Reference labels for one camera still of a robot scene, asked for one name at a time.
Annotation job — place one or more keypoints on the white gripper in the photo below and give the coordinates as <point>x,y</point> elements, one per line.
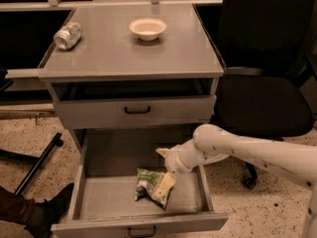
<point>173,162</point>

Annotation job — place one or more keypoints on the green jalapeno chip bag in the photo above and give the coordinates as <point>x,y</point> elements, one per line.
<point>146,183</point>

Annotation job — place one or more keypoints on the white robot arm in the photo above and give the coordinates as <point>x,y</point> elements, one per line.
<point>210,144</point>

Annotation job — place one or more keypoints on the closed grey top drawer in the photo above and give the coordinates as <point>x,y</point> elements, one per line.
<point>134,113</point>

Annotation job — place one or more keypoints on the open grey middle drawer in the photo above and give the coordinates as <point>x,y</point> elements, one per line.
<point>103,201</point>

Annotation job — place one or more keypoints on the grey drawer cabinet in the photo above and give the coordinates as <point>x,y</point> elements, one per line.
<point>110,62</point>

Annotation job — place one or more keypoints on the black shoe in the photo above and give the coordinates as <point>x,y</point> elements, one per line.
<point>49,212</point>

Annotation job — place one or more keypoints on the white paper bowl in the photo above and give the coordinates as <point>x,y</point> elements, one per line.
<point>147,29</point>

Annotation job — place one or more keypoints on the black metal stand leg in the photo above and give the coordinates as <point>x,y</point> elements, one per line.
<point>35,162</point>

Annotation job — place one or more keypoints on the brown trouser leg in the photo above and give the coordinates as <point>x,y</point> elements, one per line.
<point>15,208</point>

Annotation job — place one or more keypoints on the silver green soda can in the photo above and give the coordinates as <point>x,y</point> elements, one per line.
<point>68,36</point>

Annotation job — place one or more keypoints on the black office chair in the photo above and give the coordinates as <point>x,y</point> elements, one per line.
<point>264,50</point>

